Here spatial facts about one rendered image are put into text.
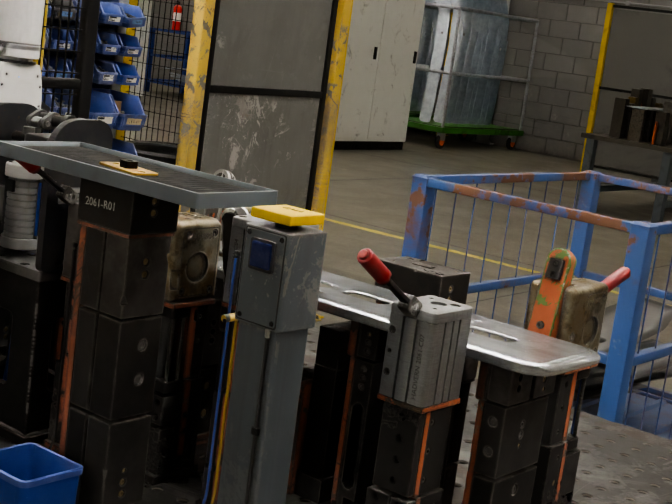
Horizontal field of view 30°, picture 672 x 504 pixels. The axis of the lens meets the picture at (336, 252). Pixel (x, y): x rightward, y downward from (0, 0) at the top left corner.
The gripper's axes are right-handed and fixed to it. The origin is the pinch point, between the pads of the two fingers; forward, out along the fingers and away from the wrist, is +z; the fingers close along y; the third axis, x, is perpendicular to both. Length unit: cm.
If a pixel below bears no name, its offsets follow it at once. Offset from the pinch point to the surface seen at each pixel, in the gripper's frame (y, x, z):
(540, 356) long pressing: -3, -114, 9
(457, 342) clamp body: -14, -109, 7
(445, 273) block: 16, -86, 5
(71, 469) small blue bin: -39, -70, 31
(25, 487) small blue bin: -48, -73, 31
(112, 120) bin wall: 179, 174, 14
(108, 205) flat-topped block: -37, -70, -3
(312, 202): 302, 171, 46
